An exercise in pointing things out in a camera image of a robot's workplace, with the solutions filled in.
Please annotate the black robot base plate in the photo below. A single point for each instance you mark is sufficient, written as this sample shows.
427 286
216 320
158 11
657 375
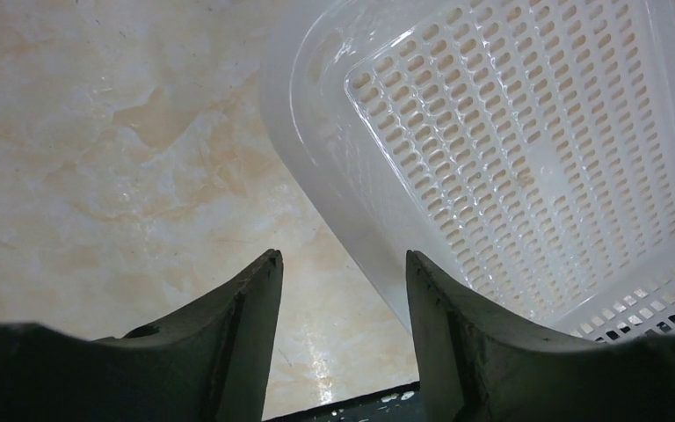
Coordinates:
400 403

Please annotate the white perforated plastic basket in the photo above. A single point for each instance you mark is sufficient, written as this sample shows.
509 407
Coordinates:
526 147

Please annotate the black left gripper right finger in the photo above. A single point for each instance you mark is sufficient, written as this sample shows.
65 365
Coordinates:
478 361

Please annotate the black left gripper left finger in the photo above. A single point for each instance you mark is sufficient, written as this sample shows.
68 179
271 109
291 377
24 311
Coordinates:
207 361

